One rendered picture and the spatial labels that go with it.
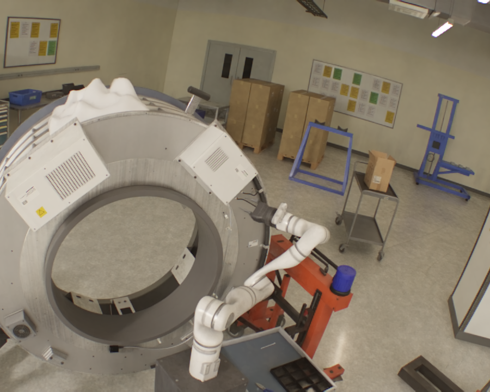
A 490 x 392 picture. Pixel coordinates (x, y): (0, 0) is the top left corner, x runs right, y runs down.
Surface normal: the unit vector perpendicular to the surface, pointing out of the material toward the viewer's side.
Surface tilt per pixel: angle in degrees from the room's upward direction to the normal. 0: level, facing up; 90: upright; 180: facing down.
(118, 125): 90
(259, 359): 0
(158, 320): 23
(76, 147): 90
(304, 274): 90
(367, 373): 0
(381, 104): 90
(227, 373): 0
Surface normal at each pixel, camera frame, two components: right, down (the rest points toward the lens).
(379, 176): -0.05, 0.36
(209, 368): 0.61, 0.39
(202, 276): -0.79, -0.21
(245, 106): -0.36, 0.29
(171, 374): 0.16, -0.92
